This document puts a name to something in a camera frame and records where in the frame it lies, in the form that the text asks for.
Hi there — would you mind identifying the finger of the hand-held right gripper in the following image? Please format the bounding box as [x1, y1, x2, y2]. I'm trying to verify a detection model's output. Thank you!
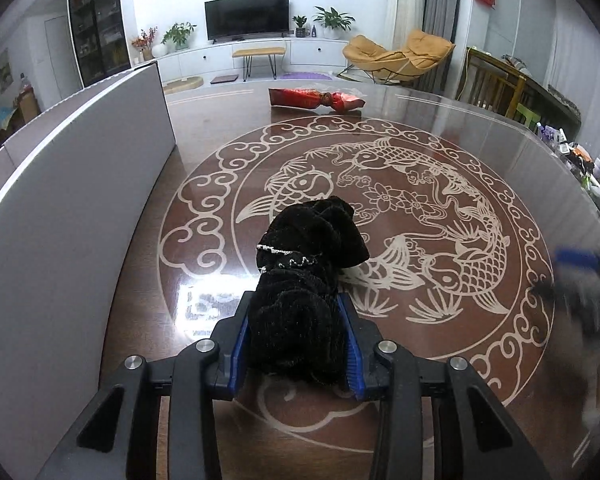
[554, 246, 600, 272]

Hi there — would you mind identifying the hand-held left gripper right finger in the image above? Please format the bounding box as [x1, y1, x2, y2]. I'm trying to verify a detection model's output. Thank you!
[336, 292, 551, 480]

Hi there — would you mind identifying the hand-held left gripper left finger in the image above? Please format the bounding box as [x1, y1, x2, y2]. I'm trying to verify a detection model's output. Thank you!
[37, 290, 256, 480]

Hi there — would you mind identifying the black velvet scrunchie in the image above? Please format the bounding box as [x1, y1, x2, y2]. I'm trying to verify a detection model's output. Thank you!
[247, 196, 371, 388]

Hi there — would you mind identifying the pile of assorted small items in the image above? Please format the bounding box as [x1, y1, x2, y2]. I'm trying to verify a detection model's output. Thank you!
[535, 122, 600, 221]

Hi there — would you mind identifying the wooden chair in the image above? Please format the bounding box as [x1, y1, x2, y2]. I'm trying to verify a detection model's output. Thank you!
[455, 47, 528, 116]

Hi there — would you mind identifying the red foil packet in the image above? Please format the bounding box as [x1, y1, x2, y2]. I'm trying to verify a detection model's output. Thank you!
[268, 87, 367, 115]

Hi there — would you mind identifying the orange lounge chair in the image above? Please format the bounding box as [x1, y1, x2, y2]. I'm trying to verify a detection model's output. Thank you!
[342, 30, 456, 86]

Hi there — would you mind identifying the beige floor mat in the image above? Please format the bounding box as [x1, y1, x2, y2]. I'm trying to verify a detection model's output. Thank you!
[162, 76, 203, 95]

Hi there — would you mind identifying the purple floor mat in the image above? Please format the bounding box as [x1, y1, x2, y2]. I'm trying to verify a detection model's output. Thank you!
[280, 71, 333, 82]

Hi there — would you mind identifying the wooden bench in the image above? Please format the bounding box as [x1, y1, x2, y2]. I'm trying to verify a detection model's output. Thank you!
[231, 46, 287, 81]

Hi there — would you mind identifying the white television cabinet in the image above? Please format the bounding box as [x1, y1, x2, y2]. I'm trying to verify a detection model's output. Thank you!
[152, 37, 353, 86]

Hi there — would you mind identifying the leafy potted plant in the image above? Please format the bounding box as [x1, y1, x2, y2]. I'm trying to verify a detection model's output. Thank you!
[161, 22, 197, 51]

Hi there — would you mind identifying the red flower bouquet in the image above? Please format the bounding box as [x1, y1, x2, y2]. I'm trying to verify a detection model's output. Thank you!
[131, 27, 158, 61]

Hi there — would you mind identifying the black television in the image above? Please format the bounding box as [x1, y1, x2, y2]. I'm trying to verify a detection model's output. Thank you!
[205, 0, 290, 42]

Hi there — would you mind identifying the large potted plant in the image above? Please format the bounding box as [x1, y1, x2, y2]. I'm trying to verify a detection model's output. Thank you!
[313, 6, 356, 39]

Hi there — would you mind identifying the glass door display cabinet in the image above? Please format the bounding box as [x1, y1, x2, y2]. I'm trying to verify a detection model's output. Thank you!
[67, 0, 132, 87]

